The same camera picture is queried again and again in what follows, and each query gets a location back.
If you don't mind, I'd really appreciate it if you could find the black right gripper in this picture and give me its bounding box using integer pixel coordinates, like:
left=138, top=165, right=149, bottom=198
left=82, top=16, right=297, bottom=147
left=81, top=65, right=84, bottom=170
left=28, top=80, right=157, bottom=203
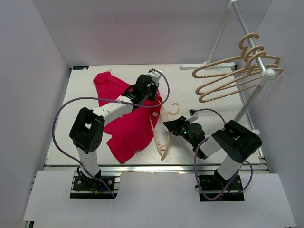
left=164, top=116, right=196, bottom=147

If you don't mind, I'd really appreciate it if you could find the beige hanger front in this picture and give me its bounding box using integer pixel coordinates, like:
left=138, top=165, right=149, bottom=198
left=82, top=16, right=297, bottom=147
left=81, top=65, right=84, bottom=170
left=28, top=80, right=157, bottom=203
left=149, top=103, right=180, bottom=161

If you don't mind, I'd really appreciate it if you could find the beige hanger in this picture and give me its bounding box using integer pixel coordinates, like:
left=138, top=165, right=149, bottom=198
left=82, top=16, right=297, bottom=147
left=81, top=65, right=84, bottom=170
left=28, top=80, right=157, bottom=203
left=149, top=103, right=180, bottom=161
left=191, top=32, right=259, bottom=79
left=192, top=44, right=283, bottom=102
left=198, top=51, right=284, bottom=103

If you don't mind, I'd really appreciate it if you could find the red t shirt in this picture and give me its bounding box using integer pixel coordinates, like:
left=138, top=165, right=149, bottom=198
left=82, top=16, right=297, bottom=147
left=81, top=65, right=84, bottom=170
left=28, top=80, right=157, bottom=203
left=93, top=71, right=161, bottom=164

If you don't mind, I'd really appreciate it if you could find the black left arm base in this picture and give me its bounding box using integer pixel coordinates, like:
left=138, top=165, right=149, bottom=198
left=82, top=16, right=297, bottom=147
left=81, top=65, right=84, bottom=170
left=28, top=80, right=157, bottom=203
left=70, top=168, right=119, bottom=200

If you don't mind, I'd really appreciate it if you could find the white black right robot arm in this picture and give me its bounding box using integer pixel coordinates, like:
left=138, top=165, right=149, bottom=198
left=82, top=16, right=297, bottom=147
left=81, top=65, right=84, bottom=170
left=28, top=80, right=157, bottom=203
left=164, top=109, right=262, bottom=190

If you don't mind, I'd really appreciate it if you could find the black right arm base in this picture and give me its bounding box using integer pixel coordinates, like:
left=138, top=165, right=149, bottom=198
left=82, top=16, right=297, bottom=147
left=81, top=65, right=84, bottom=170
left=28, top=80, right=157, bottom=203
left=199, top=175, right=245, bottom=202

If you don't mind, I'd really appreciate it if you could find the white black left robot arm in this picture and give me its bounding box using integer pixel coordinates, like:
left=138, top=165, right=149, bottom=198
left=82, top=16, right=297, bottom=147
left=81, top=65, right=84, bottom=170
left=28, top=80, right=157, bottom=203
left=69, top=69, right=164, bottom=190

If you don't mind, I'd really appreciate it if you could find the beige hanger middle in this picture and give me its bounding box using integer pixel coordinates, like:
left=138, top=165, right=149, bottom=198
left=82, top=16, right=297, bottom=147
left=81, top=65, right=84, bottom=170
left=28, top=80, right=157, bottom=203
left=192, top=44, right=283, bottom=102

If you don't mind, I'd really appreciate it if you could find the beige hanger rear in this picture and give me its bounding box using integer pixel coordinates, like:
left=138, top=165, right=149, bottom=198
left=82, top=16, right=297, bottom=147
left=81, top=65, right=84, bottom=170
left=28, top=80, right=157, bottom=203
left=191, top=32, right=259, bottom=79

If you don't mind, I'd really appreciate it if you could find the blue label sticker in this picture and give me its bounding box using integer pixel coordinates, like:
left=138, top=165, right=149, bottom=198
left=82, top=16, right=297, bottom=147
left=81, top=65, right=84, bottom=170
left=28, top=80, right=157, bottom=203
left=72, top=66, right=89, bottom=70

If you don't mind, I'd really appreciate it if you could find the white clothes rack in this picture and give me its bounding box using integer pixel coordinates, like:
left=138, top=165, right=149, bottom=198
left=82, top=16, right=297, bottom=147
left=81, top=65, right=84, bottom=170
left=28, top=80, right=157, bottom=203
left=180, top=0, right=283, bottom=122

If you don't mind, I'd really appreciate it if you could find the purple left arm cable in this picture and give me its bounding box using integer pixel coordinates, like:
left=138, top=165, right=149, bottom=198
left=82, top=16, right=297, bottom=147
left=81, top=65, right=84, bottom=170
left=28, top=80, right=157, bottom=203
left=51, top=68, right=171, bottom=199

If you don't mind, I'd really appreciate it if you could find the aluminium table rail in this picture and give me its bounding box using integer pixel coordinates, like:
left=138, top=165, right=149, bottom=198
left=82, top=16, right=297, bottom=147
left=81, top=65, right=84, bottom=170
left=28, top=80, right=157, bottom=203
left=43, top=163, right=269, bottom=172

